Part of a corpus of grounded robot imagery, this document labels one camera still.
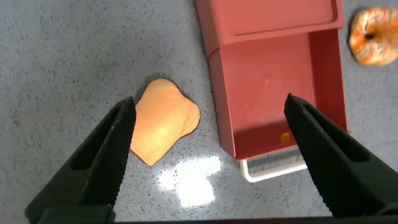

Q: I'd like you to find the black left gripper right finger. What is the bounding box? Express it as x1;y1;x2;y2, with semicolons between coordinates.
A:
284;92;398;218

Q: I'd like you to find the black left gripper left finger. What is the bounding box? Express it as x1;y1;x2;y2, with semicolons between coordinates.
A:
24;96;137;224

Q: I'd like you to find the red drawer case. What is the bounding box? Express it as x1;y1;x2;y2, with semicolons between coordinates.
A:
195;0;345;58

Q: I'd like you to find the small yellow sticker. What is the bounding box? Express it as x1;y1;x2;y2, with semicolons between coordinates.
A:
280;130;294;144

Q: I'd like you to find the toast bread slice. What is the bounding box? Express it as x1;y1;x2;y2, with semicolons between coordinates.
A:
129;77;201;167

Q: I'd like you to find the orange glazed donut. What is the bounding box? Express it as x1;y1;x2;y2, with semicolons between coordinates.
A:
347;6;398;67

